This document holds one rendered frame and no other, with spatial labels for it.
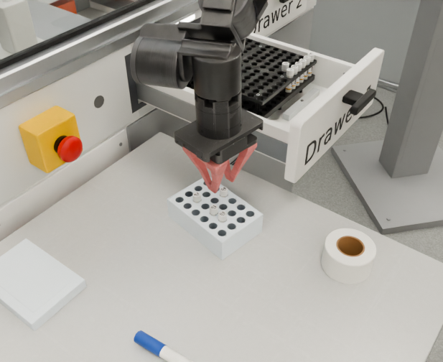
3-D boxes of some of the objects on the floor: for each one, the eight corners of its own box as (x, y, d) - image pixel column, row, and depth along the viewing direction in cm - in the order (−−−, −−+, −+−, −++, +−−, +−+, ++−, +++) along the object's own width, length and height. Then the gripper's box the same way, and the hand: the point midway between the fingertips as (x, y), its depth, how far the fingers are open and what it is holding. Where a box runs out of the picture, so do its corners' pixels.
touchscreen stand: (493, 217, 186) (645, -86, 119) (380, 235, 179) (475, -76, 113) (426, 139, 223) (513, -124, 157) (331, 151, 216) (380, -119, 150)
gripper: (204, 115, 55) (210, 215, 66) (267, 82, 61) (263, 179, 71) (166, 93, 59) (177, 191, 69) (228, 64, 64) (230, 159, 75)
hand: (221, 180), depth 69 cm, fingers open, 3 cm apart
